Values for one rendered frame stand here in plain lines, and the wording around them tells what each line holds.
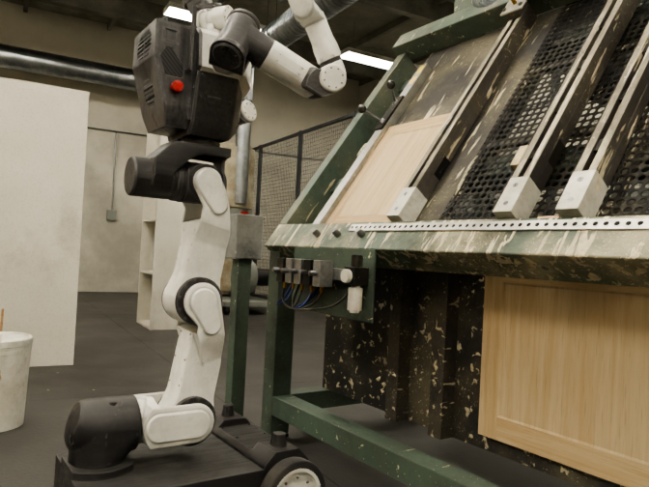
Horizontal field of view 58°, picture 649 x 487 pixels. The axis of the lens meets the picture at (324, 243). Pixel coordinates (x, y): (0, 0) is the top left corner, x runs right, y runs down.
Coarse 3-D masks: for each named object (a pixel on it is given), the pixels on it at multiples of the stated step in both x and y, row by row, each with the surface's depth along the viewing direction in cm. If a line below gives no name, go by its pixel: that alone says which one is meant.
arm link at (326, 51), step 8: (320, 24) 162; (312, 32) 163; (320, 32) 162; (328, 32) 163; (312, 40) 164; (320, 40) 163; (328, 40) 163; (320, 48) 163; (328, 48) 163; (336, 48) 164; (320, 56) 164; (328, 56) 163; (336, 56) 164; (320, 64) 166; (320, 96) 173
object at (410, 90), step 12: (420, 72) 262; (408, 84) 263; (420, 84) 262; (408, 96) 258; (396, 120) 254; (384, 132) 251; (372, 144) 247; (360, 156) 247; (360, 168) 243; (348, 180) 240; (336, 192) 240; (336, 204) 237; (324, 216) 233
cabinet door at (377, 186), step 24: (432, 120) 229; (384, 144) 244; (408, 144) 230; (384, 168) 230; (408, 168) 218; (360, 192) 231; (384, 192) 217; (336, 216) 230; (360, 216) 217; (384, 216) 205
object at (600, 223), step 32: (352, 224) 210; (384, 224) 194; (416, 224) 182; (448, 224) 171; (480, 224) 161; (512, 224) 152; (544, 224) 144; (576, 224) 137; (608, 224) 130; (640, 224) 124
